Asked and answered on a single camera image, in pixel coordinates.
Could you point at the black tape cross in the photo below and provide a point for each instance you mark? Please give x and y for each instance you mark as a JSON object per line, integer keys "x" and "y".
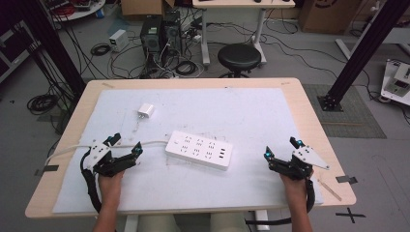
{"x": 350, "y": 215}

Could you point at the white power supply box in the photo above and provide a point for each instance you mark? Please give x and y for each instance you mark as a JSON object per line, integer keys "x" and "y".
{"x": 118, "y": 40}

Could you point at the white table mat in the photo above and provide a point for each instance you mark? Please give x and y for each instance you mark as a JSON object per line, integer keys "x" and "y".
{"x": 206, "y": 190}

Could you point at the round white table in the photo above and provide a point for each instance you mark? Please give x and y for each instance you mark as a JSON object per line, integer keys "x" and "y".
{"x": 77, "y": 11}

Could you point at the grey metal frame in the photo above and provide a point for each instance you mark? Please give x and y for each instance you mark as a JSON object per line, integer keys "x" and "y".
{"x": 13, "y": 54}

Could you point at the white device with circuit boards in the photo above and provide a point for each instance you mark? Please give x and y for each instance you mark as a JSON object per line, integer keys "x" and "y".
{"x": 398, "y": 82}

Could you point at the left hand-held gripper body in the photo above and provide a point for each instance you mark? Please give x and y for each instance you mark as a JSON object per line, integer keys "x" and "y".
{"x": 100, "y": 155}

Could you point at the white power strip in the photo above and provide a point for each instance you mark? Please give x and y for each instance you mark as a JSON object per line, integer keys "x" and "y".
{"x": 199, "y": 150}

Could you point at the cardboard box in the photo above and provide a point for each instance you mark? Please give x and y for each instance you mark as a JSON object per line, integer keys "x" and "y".
{"x": 141, "y": 7}
{"x": 328, "y": 16}

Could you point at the black computer tower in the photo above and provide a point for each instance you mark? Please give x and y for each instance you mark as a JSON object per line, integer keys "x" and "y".
{"x": 172, "y": 35}
{"x": 151, "y": 42}

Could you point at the thin wooden stick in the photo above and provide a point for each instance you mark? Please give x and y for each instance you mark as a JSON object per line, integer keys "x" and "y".
{"x": 329, "y": 190}

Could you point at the white table leg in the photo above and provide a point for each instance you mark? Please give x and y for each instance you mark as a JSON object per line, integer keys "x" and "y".
{"x": 262, "y": 219}
{"x": 131, "y": 224}

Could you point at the white desk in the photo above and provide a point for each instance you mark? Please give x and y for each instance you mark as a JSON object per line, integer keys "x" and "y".
{"x": 245, "y": 4}

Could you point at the person's right hand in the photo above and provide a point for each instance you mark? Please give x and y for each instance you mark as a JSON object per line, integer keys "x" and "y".
{"x": 295, "y": 191}

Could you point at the person's left hand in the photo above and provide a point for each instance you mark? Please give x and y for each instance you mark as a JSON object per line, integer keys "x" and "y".
{"x": 110, "y": 190}

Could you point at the black tape strip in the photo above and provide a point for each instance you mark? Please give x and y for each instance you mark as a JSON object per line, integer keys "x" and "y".
{"x": 47, "y": 169}
{"x": 346, "y": 179}

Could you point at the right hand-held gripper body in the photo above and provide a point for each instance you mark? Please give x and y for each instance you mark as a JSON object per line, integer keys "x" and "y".
{"x": 304, "y": 158}

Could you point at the white charger plug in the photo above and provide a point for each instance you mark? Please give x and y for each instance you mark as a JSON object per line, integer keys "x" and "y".
{"x": 146, "y": 111}

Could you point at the black round stool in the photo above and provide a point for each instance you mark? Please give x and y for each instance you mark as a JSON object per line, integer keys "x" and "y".
{"x": 239, "y": 56}

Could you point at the grey floor mat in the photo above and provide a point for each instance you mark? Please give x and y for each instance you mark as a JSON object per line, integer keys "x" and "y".
{"x": 351, "y": 119}

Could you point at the black metal stand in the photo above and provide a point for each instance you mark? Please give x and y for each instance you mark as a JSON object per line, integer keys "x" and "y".
{"x": 56, "y": 45}
{"x": 364, "y": 48}

